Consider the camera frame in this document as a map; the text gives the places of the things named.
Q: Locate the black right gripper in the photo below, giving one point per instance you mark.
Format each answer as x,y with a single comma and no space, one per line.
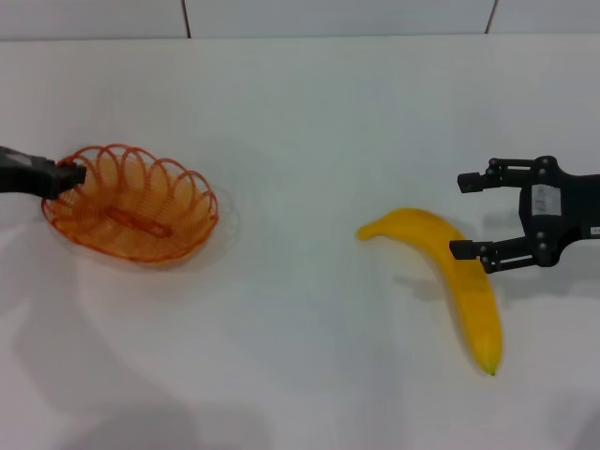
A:
576,201

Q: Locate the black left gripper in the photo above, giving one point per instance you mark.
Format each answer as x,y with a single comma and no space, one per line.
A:
23,178

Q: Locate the yellow banana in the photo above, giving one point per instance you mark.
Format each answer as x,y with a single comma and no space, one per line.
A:
473,300

